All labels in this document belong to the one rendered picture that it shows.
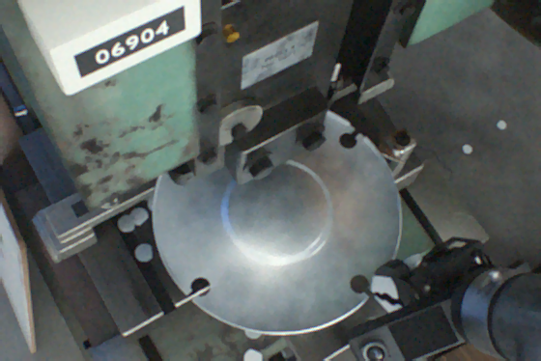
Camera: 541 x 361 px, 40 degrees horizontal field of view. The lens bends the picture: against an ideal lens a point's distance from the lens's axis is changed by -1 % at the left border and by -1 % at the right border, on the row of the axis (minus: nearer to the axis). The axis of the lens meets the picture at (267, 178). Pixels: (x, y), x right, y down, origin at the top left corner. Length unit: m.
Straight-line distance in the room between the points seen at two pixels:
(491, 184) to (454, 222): 0.78
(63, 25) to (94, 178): 0.22
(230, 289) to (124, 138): 0.37
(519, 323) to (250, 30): 0.30
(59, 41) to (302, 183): 0.59
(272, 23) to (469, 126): 1.34
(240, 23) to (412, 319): 0.31
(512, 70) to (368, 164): 1.14
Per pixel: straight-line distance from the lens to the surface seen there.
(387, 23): 0.61
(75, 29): 0.31
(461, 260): 0.72
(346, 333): 0.84
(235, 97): 0.64
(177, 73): 0.46
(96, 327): 1.00
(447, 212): 1.06
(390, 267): 0.74
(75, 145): 0.47
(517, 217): 1.83
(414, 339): 0.70
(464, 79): 1.94
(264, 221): 0.85
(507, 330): 0.59
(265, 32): 0.58
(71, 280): 1.02
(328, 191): 0.88
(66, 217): 0.90
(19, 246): 1.09
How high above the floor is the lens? 1.59
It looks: 68 degrees down
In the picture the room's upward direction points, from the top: 10 degrees clockwise
